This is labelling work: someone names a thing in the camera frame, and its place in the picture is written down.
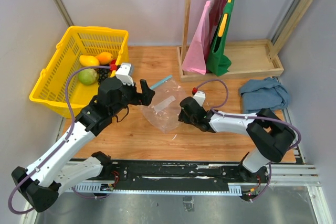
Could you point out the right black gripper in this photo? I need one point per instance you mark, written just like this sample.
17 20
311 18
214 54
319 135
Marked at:
182 118

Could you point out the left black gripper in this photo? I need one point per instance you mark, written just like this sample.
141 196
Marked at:
147 93

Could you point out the clear zip top bag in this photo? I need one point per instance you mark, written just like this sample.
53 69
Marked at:
164 109

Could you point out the green cabbage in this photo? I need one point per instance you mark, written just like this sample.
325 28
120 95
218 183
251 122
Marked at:
87 76

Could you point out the yellow plastic basket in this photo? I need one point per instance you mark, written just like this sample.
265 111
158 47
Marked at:
56 88

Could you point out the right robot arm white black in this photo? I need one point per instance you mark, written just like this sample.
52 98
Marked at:
271 136

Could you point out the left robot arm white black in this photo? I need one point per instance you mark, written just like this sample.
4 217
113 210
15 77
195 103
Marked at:
42 182

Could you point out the pink hanging bag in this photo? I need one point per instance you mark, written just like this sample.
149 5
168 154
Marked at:
195 59

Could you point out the green hanging bag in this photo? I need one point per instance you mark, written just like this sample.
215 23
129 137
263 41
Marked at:
217 63

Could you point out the dark red hanging bag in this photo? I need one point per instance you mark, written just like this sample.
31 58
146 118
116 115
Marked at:
215 13

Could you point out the red apple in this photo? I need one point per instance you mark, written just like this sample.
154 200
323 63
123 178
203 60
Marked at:
113 65

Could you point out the black grape bunch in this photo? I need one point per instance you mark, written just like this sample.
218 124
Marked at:
103 73

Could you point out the orange yellow mango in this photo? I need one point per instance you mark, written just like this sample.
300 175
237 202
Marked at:
105 58

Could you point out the blue crumpled cloth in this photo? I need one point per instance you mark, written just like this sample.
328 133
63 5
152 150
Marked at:
268 93

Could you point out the wooden rack tray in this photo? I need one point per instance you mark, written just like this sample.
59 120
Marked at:
251 58

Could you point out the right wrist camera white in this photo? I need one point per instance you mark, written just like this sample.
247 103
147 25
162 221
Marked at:
199 96

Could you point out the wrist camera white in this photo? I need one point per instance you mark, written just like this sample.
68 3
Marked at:
124 74
199 96

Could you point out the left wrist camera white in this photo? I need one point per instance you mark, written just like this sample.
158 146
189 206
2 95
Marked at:
124 74

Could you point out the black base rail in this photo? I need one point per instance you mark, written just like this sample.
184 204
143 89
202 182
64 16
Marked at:
184 178

